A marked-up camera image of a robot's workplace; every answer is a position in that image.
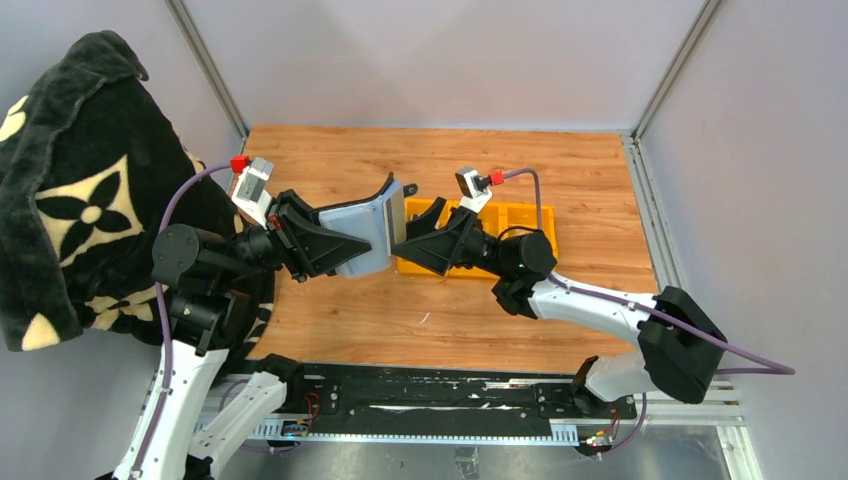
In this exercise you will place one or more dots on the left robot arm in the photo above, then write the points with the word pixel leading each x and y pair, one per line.
pixel 196 275

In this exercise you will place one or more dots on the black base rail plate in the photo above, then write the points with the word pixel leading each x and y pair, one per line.
pixel 431 403

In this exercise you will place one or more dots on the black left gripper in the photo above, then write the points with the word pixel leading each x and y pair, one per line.
pixel 305 247

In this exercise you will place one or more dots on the yellow bin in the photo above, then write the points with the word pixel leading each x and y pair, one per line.
pixel 426 245
pixel 493 219
pixel 525 215

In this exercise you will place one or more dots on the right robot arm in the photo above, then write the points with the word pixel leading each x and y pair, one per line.
pixel 676 345

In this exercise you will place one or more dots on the yellow bin left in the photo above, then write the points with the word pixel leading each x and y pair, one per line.
pixel 426 245

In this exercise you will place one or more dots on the black leather card holder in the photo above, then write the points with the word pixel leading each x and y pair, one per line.
pixel 378 219

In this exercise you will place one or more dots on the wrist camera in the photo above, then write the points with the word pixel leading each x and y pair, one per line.
pixel 474 188
pixel 250 194

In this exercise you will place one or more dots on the yellow bin middle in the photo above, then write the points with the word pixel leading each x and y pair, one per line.
pixel 493 219

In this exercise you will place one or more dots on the black floral blanket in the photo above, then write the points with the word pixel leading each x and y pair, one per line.
pixel 89 166

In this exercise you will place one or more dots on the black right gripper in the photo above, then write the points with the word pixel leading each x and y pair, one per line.
pixel 442 249

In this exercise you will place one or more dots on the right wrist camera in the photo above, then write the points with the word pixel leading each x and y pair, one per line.
pixel 474 188

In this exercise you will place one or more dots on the yellow bin right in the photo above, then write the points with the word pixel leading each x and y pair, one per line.
pixel 525 215

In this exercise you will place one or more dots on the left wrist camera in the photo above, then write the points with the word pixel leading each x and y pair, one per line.
pixel 250 194

